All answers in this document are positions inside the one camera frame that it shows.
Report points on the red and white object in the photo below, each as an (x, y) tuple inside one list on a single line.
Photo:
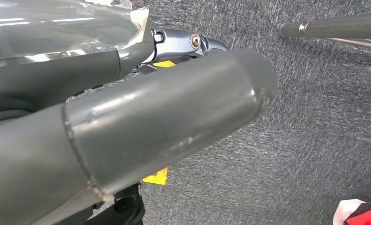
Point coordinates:
[(365, 217)]

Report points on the yellow floor tape square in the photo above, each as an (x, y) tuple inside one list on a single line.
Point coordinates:
[(157, 178)]

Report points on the steel workbench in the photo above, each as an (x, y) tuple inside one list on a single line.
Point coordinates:
[(328, 28)]

